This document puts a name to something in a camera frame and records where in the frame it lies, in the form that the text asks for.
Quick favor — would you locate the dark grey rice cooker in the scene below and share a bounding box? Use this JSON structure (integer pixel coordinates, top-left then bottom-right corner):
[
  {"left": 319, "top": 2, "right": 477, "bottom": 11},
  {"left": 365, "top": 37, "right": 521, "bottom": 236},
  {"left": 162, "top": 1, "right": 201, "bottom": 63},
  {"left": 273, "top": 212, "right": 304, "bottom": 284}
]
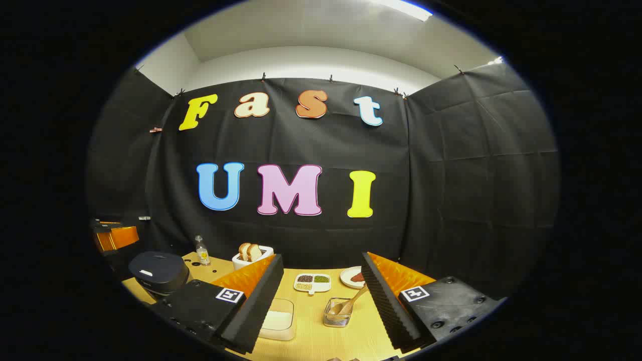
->
[{"left": 128, "top": 251, "right": 190, "bottom": 300}]

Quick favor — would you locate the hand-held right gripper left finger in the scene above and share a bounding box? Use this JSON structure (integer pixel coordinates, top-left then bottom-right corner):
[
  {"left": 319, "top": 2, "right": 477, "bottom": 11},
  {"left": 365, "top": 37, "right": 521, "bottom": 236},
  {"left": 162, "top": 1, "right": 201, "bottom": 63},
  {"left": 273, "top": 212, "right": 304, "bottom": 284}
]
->
[{"left": 149, "top": 254, "right": 284, "bottom": 354}]

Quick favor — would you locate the small clear glass bottle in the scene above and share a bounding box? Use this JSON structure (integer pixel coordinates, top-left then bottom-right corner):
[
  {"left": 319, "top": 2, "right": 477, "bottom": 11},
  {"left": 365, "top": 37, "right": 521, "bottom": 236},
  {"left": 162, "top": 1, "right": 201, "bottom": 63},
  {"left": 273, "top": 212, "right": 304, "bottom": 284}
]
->
[{"left": 195, "top": 236, "right": 211, "bottom": 265}]

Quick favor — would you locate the white divided bean dish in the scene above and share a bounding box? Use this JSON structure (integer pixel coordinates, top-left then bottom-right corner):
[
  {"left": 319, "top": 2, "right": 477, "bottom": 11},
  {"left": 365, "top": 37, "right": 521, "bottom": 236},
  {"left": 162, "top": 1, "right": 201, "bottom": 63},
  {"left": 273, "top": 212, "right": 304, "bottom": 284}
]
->
[{"left": 293, "top": 273, "right": 332, "bottom": 295}]

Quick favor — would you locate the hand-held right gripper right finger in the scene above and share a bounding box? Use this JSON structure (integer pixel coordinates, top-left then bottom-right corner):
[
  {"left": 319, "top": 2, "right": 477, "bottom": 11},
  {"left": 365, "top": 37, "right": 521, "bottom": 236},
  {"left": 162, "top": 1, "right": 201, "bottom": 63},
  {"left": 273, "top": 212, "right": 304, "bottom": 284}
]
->
[{"left": 361, "top": 252, "right": 507, "bottom": 351}]

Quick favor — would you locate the wooden spoon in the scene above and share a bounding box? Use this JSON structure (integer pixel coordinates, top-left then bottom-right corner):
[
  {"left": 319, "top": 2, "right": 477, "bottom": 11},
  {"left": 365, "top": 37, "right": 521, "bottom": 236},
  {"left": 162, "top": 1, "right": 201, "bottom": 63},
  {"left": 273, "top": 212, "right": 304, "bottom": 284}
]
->
[{"left": 327, "top": 285, "right": 369, "bottom": 316}]

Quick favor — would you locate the metal wire chopstick holder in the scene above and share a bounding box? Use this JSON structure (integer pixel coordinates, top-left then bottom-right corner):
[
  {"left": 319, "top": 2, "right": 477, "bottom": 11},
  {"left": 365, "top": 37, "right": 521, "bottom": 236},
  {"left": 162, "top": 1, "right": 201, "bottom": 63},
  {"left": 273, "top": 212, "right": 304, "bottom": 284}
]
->
[{"left": 323, "top": 297, "right": 353, "bottom": 328}]

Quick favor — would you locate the white toaster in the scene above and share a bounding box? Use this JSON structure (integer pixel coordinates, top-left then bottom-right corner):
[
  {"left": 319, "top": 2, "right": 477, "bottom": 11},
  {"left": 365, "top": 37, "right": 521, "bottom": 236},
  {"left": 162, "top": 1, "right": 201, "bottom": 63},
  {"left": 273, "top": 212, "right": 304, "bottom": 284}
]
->
[{"left": 232, "top": 246, "right": 274, "bottom": 271}]

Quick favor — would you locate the white rice container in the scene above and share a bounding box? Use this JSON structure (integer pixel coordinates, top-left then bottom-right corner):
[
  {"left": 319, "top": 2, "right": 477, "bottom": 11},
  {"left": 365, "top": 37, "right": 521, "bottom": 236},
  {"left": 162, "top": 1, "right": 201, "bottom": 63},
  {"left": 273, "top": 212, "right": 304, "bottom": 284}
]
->
[{"left": 258, "top": 298, "right": 296, "bottom": 341}]

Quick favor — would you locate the white round plate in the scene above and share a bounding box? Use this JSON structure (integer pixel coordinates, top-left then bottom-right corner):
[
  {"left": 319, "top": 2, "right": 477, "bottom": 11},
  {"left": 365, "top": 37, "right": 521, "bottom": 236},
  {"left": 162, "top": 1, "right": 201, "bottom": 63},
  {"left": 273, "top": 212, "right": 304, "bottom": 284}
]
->
[{"left": 340, "top": 266, "right": 369, "bottom": 290}]

